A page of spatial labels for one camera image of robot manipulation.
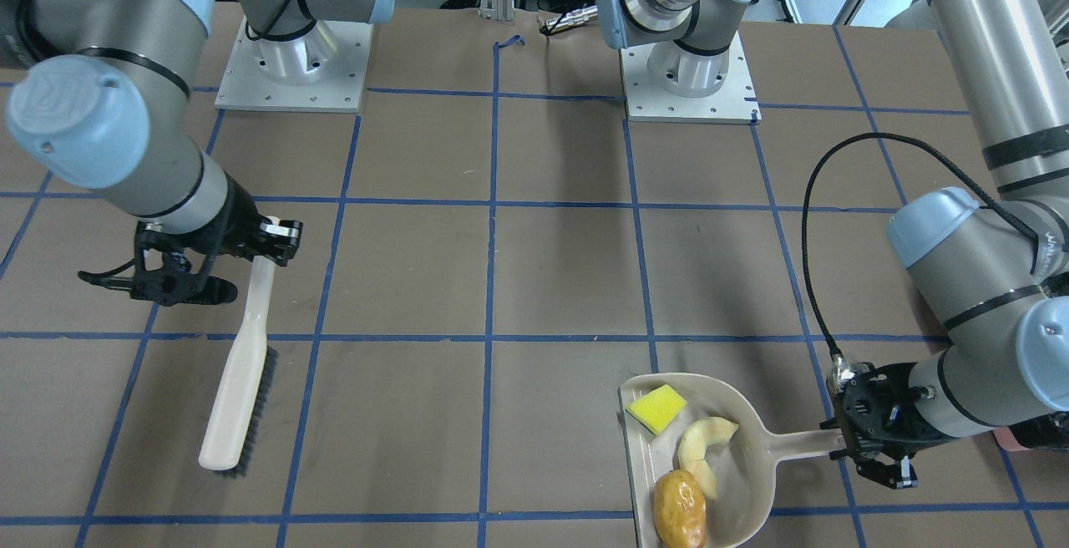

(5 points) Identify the yellow green sponge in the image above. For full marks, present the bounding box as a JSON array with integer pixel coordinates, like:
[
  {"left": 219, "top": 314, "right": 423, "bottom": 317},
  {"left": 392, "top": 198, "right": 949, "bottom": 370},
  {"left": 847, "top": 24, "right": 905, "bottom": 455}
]
[{"left": 625, "top": 383, "right": 687, "bottom": 435}]

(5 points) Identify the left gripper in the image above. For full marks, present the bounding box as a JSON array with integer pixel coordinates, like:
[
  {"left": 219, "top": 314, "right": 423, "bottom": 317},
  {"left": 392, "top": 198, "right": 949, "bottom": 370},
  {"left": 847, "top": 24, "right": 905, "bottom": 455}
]
[{"left": 820, "top": 363, "right": 919, "bottom": 490}]

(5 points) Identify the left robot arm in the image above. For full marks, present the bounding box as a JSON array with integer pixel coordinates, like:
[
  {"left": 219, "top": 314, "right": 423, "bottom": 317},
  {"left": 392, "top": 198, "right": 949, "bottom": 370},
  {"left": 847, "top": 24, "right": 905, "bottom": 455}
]
[{"left": 597, "top": 0, "right": 1066, "bottom": 490}]

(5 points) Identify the beige hand brush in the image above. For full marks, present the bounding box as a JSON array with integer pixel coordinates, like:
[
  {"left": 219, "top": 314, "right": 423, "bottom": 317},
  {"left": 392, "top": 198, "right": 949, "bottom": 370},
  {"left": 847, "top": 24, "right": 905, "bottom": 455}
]
[{"left": 198, "top": 256, "right": 277, "bottom": 477}]

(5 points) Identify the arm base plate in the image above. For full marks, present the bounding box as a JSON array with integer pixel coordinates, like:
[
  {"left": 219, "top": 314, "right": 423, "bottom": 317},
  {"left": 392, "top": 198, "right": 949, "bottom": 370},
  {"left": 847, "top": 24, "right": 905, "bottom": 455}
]
[
  {"left": 620, "top": 34, "right": 762, "bottom": 125},
  {"left": 216, "top": 20, "right": 375, "bottom": 114}
]

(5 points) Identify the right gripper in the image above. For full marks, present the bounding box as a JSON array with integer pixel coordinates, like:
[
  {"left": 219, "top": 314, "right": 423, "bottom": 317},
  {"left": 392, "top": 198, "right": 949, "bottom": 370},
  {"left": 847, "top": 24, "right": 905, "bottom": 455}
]
[{"left": 129, "top": 176, "right": 304, "bottom": 306}]

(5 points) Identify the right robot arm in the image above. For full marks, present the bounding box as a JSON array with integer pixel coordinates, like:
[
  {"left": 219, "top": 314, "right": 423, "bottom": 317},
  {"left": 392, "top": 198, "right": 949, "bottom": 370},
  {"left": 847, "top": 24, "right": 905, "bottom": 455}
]
[{"left": 3, "top": 0, "right": 394, "bottom": 306}]

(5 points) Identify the beige plastic dustpan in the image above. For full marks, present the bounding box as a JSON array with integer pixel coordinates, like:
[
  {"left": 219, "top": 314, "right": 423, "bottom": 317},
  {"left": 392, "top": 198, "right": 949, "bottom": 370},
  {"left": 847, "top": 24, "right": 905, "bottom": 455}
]
[{"left": 619, "top": 373, "right": 845, "bottom": 547}]

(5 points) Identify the pale melon slice toy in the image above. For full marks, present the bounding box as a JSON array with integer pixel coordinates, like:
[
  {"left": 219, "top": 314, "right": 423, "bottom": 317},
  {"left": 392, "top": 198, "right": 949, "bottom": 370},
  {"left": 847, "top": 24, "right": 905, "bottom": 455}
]
[{"left": 676, "top": 416, "right": 738, "bottom": 501}]

